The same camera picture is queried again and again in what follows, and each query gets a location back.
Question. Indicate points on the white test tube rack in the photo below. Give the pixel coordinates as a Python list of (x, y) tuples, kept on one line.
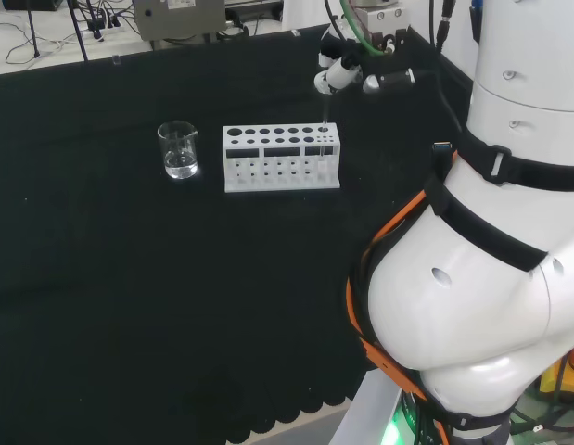
[(277, 178)]

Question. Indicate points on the yellow stop button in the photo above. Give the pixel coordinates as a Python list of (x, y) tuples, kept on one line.
[(557, 375)]

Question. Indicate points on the black flat device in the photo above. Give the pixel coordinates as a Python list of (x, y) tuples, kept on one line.
[(31, 4)]

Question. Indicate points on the black bench cloth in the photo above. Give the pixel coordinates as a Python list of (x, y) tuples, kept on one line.
[(129, 278)]

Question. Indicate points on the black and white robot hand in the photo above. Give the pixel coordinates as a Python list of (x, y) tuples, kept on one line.
[(388, 60)]

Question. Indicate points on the grey base plate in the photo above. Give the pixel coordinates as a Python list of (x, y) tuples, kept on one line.
[(365, 408)]

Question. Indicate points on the white power strip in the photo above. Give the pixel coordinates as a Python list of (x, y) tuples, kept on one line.
[(105, 27)]

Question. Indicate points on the black tripod leg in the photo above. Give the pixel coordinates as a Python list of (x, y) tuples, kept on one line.
[(32, 28), (78, 32)]

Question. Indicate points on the clear glass rod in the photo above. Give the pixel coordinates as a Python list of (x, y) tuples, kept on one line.
[(325, 116)]

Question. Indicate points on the clear glass beaker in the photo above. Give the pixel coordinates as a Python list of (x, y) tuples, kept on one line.
[(180, 162)]

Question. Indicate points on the grey metal box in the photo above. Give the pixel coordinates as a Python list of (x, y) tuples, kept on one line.
[(175, 18)]

